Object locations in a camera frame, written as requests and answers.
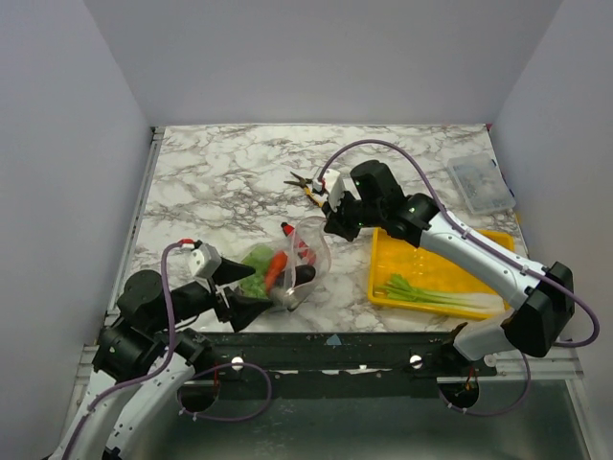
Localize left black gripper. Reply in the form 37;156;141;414
152;257;275;333

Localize green toy grapes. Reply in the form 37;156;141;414
238;244;275;299

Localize orange toy carrot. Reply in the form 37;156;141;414
264;251;287;292

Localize grey toy fish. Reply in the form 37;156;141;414
268;287;306;311

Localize clear zip top bag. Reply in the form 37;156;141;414
236;217;331;307

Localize purple toy eggplant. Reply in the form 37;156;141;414
289;264;317;288

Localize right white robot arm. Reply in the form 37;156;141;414
323;160;574;376

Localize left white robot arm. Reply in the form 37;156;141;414
51;249;271;459

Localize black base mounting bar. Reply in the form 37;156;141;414
176;330;496;401

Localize red black utility knife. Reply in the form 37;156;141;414
281;221;316;265

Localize green celery toy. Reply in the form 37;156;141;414
375;274;505;314

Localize clear plastic screw box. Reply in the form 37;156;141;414
446;152;516;215

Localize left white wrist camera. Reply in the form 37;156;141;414
180;239;221;279

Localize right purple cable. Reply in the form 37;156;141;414
319;139;601;416

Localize purple cable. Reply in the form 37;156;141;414
60;239;273;460
319;139;601;416

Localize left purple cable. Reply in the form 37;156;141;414
60;239;273;460

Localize yellow handled pliers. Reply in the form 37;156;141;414
284;172;329;208

